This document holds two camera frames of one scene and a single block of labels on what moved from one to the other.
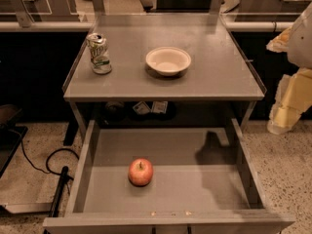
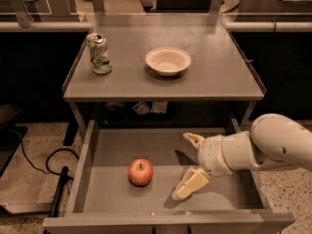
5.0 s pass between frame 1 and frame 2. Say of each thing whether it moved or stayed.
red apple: stayed
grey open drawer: stayed
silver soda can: stayed
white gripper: moved
